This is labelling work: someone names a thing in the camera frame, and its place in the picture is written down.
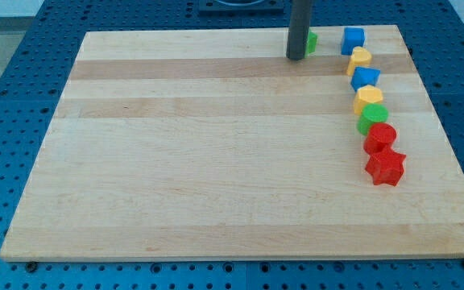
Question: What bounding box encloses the green star block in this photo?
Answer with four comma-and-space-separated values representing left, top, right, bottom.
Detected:
305, 30, 318, 56

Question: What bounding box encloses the red star block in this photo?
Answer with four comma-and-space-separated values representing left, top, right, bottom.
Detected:
365, 147, 407, 186

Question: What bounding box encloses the yellow heart block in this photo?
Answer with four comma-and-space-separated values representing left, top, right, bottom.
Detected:
346, 47, 372, 77

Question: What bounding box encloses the wooden board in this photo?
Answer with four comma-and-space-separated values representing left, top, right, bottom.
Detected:
0, 25, 464, 262

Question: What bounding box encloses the yellow hexagon block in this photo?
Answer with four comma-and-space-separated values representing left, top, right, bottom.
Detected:
353, 85, 383, 115

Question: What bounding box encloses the green cylinder block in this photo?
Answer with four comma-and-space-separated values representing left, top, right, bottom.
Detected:
357, 104, 389, 135

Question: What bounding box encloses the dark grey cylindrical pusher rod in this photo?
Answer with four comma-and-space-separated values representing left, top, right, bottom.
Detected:
286, 0, 313, 61

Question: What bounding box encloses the red cylinder block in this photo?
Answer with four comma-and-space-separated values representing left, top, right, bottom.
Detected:
363, 122, 397, 155

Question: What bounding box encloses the blue pentagon block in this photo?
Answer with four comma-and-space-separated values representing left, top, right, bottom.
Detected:
350, 66, 381, 92

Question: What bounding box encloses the blue cube block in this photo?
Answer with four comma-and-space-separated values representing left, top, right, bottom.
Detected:
341, 27, 365, 56

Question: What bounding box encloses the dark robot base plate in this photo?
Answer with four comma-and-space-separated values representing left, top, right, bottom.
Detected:
197, 0, 285, 15

